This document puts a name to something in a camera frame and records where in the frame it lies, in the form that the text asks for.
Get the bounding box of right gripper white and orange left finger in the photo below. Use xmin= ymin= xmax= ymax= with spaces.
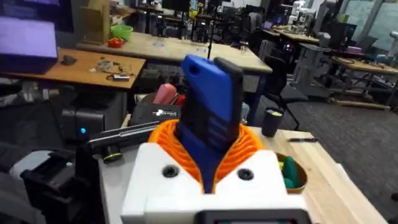
xmin=121 ymin=119 xmax=205 ymax=224

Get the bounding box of right gripper white and orange right finger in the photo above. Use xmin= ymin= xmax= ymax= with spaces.
xmin=212 ymin=125 xmax=289 ymax=197

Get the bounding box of wooden tub with toys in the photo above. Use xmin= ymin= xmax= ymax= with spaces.
xmin=275 ymin=152 xmax=308 ymax=195

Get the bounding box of grey metal bar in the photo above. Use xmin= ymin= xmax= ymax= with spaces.
xmin=88 ymin=121 xmax=161 ymax=147

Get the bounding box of dark cup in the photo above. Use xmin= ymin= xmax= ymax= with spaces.
xmin=261 ymin=107 xmax=285 ymax=138

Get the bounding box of black case with white label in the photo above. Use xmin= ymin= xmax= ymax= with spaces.
xmin=128 ymin=102 xmax=183 ymax=127

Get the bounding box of pink cylinder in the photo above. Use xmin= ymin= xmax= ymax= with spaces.
xmin=152 ymin=83 xmax=178 ymax=106

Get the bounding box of black box with blue light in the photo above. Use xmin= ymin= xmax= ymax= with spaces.
xmin=60 ymin=92 xmax=128 ymax=141

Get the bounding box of black office chair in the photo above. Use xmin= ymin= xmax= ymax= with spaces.
xmin=263 ymin=55 xmax=309 ymax=131

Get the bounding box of red toy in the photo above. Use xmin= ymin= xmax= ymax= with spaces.
xmin=107 ymin=37 xmax=125 ymax=49

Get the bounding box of green bowl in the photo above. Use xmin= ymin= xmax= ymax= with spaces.
xmin=110 ymin=24 xmax=134 ymax=42

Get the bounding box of cardboard box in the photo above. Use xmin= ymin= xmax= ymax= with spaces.
xmin=78 ymin=0 xmax=111 ymax=45

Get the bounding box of purple box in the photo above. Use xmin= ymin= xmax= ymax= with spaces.
xmin=0 ymin=15 xmax=59 ymax=75

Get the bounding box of black knob with yellow ring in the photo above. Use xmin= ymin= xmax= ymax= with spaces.
xmin=102 ymin=144 xmax=124 ymax=164

